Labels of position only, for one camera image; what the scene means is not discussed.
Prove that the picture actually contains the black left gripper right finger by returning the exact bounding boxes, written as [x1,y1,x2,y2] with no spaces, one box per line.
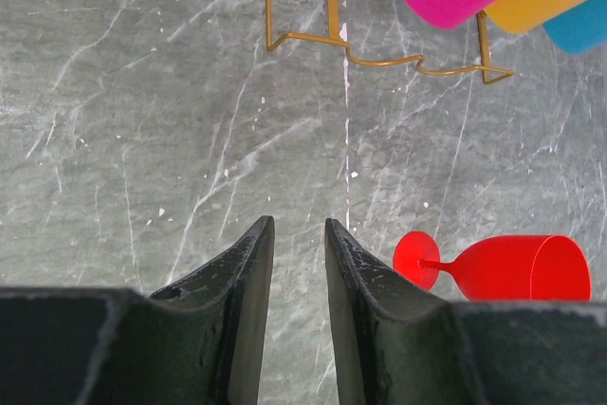
[324,219,606,404]

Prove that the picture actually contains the gold wire wine glass rack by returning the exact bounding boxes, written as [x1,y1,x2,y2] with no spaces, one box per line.
[265,0,514,85]

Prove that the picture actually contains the red wine glass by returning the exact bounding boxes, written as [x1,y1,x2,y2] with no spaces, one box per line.
[393,231,592,301]

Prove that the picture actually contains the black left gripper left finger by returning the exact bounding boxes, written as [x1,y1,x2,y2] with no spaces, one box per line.
[1,216,275,404]

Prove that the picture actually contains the blue wine glass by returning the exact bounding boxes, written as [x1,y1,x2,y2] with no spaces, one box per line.
[543,0,607,55]

